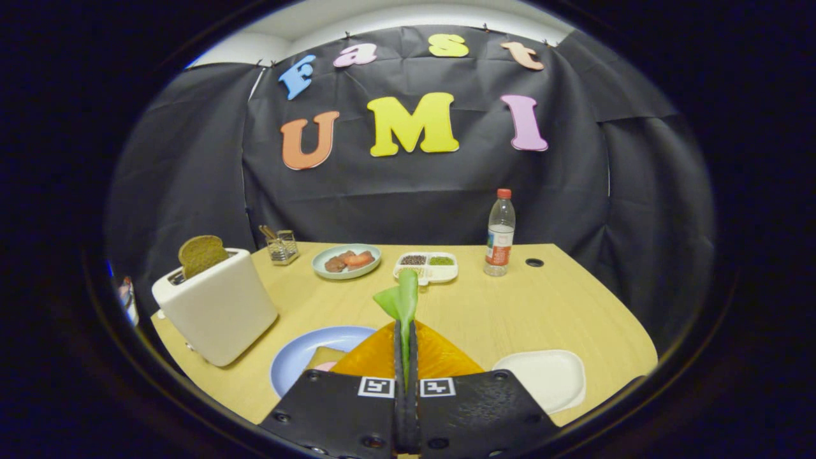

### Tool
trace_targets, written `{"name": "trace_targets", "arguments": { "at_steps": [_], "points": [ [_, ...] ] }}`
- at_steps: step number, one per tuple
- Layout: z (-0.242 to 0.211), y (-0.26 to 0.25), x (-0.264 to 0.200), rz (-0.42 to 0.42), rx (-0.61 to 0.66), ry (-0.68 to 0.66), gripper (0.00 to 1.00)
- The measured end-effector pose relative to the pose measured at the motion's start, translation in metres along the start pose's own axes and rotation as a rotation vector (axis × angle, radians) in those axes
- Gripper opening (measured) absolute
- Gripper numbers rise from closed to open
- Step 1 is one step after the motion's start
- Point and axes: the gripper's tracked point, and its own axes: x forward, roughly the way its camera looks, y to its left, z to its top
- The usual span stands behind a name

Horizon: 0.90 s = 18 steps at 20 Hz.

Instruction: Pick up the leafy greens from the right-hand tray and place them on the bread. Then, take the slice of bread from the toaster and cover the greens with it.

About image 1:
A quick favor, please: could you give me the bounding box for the pale green plate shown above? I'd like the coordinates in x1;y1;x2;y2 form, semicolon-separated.
311;244;382;281

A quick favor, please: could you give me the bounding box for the blue round plate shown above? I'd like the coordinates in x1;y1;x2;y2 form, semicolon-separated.
270;326;378;399

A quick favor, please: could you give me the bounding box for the yellow cheese slice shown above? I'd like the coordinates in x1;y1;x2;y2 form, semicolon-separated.
305;346;348;372

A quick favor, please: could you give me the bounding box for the black backdrop cloth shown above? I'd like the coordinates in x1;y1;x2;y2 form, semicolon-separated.
105;25;715;358

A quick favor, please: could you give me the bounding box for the green lettuce leaf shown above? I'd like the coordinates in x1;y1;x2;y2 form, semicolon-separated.
373;268;419;390

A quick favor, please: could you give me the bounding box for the clear plastic water bottle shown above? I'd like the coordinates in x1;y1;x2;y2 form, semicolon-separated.
483;188;516;277

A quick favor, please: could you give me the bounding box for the white divided condiment tray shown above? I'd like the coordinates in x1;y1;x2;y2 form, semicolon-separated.
393;251;459;286

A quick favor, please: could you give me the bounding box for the white square plate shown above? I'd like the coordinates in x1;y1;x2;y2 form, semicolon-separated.
492;349;587;415

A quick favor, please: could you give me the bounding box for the metal wire basket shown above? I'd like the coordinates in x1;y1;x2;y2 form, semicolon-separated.
259;224;300;266

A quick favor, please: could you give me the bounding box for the white toaster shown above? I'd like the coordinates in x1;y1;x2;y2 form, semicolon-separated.
152;247;279;368

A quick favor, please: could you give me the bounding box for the brown bread slice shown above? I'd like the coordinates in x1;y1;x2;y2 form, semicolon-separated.
178;235;229;280

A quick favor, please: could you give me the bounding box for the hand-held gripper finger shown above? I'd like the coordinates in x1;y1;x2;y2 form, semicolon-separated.
258;319;407;459
407;319;562;459

